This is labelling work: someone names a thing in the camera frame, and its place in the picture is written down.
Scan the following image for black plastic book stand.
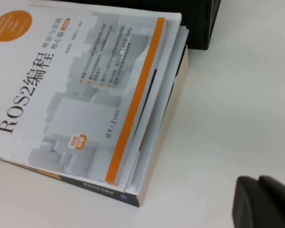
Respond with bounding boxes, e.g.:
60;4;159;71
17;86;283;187
71;0;223;51

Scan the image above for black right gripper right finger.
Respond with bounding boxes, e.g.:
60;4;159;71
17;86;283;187
258;174;285;199

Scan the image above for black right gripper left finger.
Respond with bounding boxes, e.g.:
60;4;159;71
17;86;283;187
232;176;285;228

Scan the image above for white ROS2 book orange border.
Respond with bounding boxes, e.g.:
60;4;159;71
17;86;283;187
0;1;167;188

